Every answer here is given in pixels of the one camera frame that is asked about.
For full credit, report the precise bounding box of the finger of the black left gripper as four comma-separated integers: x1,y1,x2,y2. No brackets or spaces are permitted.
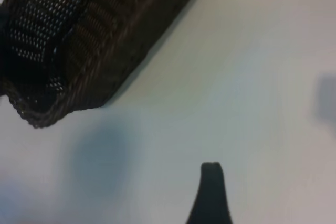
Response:
0,6,13,54

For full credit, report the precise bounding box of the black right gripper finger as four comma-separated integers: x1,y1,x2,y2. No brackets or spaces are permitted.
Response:
185,161,233,224

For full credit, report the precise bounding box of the dark brown wicker basket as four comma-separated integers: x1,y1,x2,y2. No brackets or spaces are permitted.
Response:
0,0,204,129

